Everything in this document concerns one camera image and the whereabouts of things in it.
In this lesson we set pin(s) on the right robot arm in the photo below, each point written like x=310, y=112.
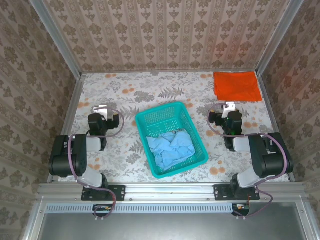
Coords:
x=270, y=162

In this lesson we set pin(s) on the light blue printed t-shirt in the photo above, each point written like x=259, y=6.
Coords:
x=175, y=150

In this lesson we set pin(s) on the aluminium table back rail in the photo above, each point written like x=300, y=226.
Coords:
x=175, y=71

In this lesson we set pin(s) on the teal plastic basket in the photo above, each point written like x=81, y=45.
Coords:
x=160, y=117

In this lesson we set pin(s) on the grey metal panel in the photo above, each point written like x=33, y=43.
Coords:
x=175, y=227

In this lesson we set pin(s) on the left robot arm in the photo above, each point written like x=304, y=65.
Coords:
x=62, y=160

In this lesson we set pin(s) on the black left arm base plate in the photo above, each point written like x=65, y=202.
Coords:
x=118, y=192

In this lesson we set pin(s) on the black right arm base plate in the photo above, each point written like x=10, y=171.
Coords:
x=221, y=192

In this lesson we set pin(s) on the aluminium frame post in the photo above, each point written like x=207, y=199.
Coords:
x=278, y=37
x=58, y=40

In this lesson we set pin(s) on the folded orange t-shirt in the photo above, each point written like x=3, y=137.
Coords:
x=237, y=86

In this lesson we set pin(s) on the aluminium mounting rail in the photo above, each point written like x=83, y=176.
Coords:
x=170, y=191

